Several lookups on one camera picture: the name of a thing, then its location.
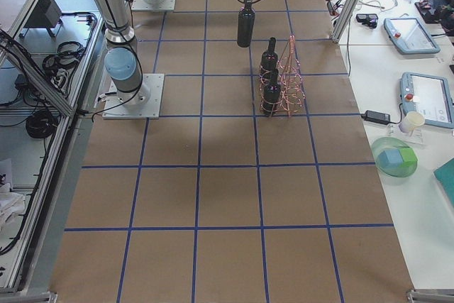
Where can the white paper cup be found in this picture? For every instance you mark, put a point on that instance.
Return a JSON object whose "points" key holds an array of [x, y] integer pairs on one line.
{"points": [[411, 121]]}

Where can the dark glass wine bottle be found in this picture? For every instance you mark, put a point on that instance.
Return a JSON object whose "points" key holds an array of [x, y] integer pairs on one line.
{"points": [[246, 20]]}

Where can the teach pendant near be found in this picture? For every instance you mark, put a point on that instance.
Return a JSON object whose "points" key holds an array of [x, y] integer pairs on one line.
{"points": [[430, 96]]}

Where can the copper wire wine basket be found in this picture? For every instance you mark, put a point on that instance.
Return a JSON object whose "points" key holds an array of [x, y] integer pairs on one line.
{"points": [[292, 93]]}

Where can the teach pendant far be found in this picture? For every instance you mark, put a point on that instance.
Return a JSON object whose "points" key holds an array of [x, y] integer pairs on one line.
{"points": [[410, 36]]}

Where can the dark bottle in basket near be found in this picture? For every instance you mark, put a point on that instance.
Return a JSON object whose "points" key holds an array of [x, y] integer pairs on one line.
{"points": [[270, 92]]}

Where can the teach pendant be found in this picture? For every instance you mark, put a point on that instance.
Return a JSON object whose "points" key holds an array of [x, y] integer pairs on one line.
{"points": [[410, 36], [430, 96]]}

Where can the green bowl with blocks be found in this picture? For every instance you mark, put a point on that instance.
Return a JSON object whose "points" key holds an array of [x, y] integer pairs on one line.
{"points": [[394, 157]]}

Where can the small black power adapter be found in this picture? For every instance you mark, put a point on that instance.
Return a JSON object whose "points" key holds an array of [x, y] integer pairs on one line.
{"points": [[376, 117]]}

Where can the dark bottle in basket far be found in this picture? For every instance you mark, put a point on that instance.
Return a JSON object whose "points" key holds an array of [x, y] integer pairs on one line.
{"points": [[269, 59]]}

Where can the dark bottle in basket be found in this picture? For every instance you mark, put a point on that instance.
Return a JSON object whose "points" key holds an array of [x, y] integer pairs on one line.
{"points": [[269, 59], [270, 92]]}

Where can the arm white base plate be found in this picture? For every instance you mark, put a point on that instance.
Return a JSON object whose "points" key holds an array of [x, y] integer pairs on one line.
{"points": [[153, 5], [145, 104]]}

